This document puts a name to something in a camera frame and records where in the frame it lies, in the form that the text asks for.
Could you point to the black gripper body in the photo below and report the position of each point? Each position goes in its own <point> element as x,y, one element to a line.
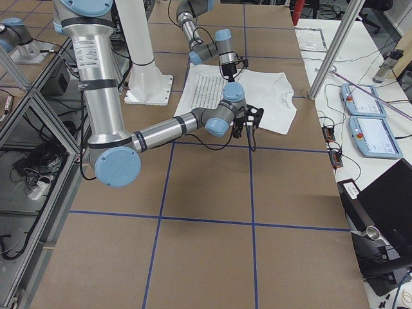
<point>238,123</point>
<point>228,69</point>

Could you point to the white printed t-shirt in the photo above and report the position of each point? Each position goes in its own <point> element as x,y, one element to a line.
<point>269,91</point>

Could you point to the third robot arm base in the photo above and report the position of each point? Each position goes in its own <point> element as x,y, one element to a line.
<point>16,37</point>

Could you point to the clear plastic document sleeve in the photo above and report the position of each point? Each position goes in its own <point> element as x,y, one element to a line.
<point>311,39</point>

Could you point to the orange terminal connector block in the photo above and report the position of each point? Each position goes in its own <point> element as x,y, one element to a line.
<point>328,133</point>

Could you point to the far blue teach pendant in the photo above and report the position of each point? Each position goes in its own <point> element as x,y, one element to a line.
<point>359,101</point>

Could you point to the blue teach pendant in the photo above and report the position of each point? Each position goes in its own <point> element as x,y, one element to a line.
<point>374,138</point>
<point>359,101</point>

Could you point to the near blue teach pendant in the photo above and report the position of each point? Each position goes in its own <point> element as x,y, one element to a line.
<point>374,138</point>

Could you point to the grey water bottle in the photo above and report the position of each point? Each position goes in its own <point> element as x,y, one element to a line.
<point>386,67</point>

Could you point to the black laptop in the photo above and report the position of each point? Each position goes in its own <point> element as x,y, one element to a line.
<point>387,202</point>

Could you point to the white power strip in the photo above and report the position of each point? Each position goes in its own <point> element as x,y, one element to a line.
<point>39,189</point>

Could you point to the white camera mast pillar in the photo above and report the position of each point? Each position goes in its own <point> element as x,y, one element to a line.
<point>147,84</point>

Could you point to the aluminium frame post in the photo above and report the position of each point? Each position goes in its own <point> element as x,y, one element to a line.
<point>338,40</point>

